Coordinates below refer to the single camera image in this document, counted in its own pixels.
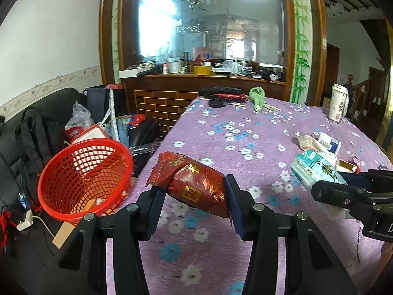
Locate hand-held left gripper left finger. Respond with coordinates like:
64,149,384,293
57,187,168,295

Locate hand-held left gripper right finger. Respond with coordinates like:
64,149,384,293
225,175,357,295

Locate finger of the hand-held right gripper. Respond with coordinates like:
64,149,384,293
341,170,393,191
311,181,378,211

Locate long toothpaste box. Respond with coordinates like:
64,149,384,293
290,150,348,192

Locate dark red snack packet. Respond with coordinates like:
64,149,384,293
147,151,231,219

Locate blue white box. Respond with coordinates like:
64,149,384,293
318,132,342,155

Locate red plastic basket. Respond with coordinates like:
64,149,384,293
37,138,134,225

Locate person's right forearm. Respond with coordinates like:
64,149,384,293
376,243,393,295

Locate crumpled white tissue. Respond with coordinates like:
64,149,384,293
316,195,349,220

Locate small orange white box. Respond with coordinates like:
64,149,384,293
336,159,360,173

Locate purple floral tablecloth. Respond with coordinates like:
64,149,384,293
106,95,393,295

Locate red white snack wrapper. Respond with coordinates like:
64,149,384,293
295,133,323,152

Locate black bag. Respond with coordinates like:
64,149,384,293
127,115,160,162

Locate wooden stair railing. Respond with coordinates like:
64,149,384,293
347,68,387,123

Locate white cartoon tumbler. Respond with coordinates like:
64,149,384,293
328,83,351,122

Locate tan cardboard plank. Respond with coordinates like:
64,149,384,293
52,200,96,249

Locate red white box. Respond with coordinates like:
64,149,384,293
70,125,115,173

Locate red oblong item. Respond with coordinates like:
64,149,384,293
215,93,246,102

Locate green cloth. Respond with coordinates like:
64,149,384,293
248,87,268,113

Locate black oblong case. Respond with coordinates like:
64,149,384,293
199,87,243,97

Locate brown wooden door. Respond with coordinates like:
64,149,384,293
325,43,341,99

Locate clear plastic bag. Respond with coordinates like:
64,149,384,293
64,101,96,133

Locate dark blue bag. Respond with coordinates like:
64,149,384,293
85,86,115,124

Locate wooden counter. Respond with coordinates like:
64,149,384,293
121,71,287,136

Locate white power strip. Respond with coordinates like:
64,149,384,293
17,210,35,231

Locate black backpack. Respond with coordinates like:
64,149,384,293
15,109,63,191

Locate white flat book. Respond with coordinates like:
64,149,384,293
119,68,145,79

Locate black sofa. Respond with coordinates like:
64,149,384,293
0,88,89,216

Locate silver pot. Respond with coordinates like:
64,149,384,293
167,58,182,74

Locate glass partition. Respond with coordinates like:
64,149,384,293
123,0,292,77

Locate bamboo wall decal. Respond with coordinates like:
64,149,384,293
290,0,312,105
111,0,122,80

